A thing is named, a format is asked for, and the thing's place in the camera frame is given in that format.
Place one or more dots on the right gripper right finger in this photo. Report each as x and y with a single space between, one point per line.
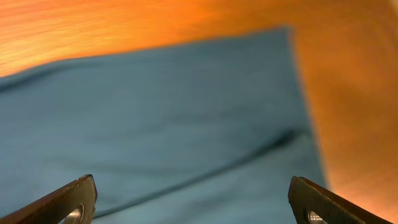
312 203

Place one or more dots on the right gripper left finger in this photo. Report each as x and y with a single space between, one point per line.
72 203

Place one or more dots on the blue polo shirt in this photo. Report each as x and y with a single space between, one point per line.
207 132

